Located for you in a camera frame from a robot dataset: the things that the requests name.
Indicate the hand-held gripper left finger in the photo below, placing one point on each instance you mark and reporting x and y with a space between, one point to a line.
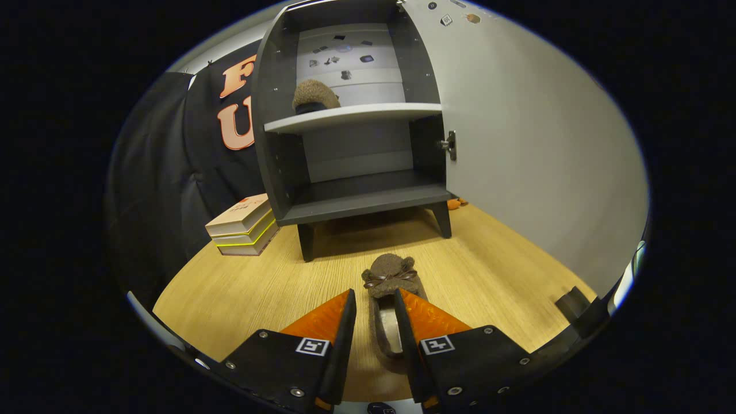
342 345

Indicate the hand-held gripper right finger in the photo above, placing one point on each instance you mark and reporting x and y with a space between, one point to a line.
405 345

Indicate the brown fuzzy shoe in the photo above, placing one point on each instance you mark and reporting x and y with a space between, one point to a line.
316 92
391 267

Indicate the dark grey shoe cabinet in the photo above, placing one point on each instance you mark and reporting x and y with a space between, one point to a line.
356 201

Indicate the beige shoe cabinet door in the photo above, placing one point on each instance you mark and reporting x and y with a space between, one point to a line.
529 144

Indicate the metal door hinge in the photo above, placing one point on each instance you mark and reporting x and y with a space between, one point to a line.
452 144

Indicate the beige thick book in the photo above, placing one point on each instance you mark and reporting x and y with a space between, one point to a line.
244 250

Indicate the small orange toy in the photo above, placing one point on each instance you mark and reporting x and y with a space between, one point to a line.
454 203

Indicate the beige book orange label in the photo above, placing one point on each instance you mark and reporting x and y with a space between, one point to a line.
238 213

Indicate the dark stand with white parts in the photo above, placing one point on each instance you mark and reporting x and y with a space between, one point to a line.
575 305

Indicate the black backdrop cloth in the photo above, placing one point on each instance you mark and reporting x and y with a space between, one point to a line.
161 172

